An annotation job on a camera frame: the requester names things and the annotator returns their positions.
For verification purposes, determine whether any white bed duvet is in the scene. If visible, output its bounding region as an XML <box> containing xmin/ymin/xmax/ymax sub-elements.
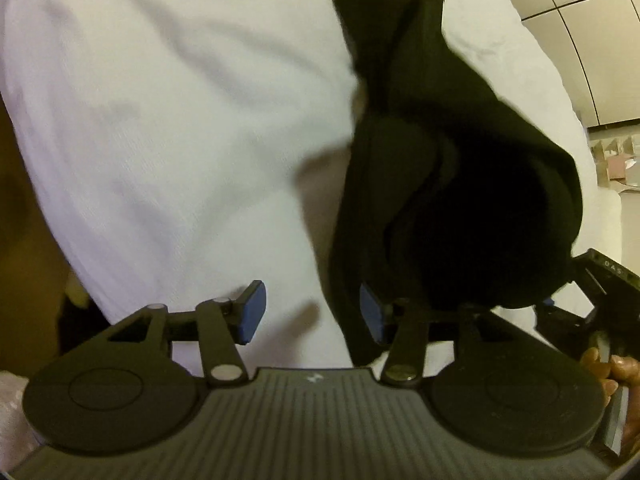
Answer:
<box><xmin>0</xmin><ymin>0</ymin><xmax>623</xmax><ymax>376</ymax></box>

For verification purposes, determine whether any cluttered shelf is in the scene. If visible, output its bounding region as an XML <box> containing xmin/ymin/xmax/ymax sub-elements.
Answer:
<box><xmin>589</xmin><ymin>131</ymin><xmax>640</xmax><ymax>192</ymax></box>

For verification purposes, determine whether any black shirt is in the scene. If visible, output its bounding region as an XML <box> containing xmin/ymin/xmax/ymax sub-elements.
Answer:
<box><xmin>327</xmin><ymin>0</ymin><xmax>585</xmax><ymax>368</ymax></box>

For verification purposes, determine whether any white wardrobe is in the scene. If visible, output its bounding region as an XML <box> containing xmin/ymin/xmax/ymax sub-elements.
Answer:
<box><xmin>487</xmin><ymin>0</ymin><xmax>640</xmax><ymax>128</ymax></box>

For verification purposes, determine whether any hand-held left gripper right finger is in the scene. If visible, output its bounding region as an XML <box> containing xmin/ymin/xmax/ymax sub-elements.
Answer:
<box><xmin>359</xmin><ymin>282</ymin><xmax>506</xmax><ymax>387</ymax></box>

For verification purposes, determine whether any pink plastic bag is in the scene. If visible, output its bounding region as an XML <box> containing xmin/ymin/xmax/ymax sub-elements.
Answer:
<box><xmin>0</xmin><ymin>370</ymin><xmax>40</xmax><ymax>457</ymax></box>

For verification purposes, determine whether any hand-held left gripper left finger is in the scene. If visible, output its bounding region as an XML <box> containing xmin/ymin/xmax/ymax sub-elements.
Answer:
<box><xmin>107</xmin><ymin>280</ymin><xmax>268</xmax><ymax>387</ymax></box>

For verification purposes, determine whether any person's right hand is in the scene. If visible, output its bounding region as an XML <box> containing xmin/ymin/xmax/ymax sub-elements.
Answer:
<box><xmin>580</xmin><ymin>347</ymin><xmax>640</xmax><ymax>411</ymax></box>

